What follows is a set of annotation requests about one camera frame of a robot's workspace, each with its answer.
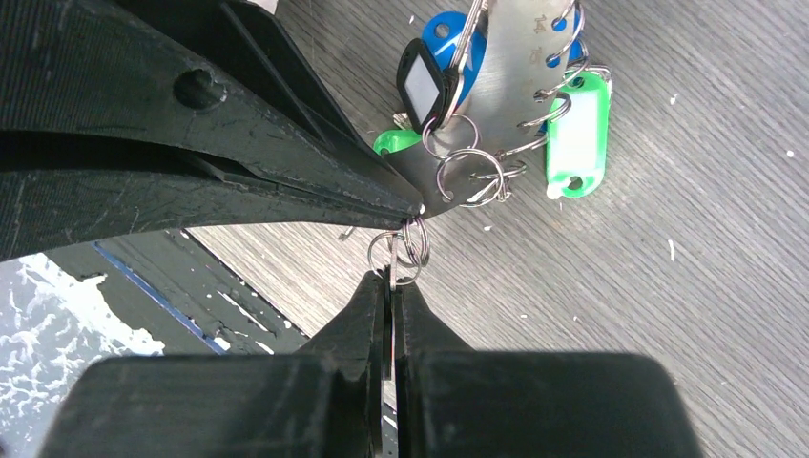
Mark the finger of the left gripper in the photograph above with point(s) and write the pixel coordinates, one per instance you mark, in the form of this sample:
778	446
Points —
221	79
59	190

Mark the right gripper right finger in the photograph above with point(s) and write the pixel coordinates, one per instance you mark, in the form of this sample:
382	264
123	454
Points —
456	401

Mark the blue key tag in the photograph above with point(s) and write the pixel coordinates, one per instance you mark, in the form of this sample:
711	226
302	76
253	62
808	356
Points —
442	33

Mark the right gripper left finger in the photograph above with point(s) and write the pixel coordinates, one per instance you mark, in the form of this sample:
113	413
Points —
323	400

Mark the green key tag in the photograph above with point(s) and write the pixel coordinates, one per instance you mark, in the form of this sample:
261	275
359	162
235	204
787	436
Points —
576	151

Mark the black key tag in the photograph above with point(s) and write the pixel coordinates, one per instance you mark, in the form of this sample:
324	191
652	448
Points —
421	85

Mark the numbered metal key ring disc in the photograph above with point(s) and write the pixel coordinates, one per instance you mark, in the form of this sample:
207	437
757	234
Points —
478	148

